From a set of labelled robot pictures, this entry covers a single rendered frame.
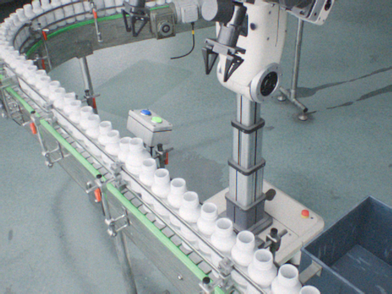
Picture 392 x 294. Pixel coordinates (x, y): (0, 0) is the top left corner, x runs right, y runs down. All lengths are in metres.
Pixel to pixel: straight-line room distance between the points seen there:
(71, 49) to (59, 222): 1.00
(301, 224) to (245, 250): 1.31
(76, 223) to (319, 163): 1.59
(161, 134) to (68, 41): 1.31
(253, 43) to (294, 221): 1.03
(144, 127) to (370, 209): 0.73
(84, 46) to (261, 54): 1.32
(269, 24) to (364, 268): 0.83
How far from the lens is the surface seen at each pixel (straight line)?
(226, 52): 1.21
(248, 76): 1.62
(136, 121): 1.44
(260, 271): 0.94
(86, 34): 2.63
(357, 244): 1.58
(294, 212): 2.31
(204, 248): 1.08
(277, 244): 1.06
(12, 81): 1.92
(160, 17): 2.60
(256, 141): 1.87
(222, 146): 3.13
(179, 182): 1.11
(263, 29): 1.53
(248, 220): 2.11
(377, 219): 1.46
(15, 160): 3.36
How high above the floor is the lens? 1.88
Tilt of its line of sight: 37 degrees down
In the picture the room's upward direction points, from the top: 4 degrees counter-clockwise
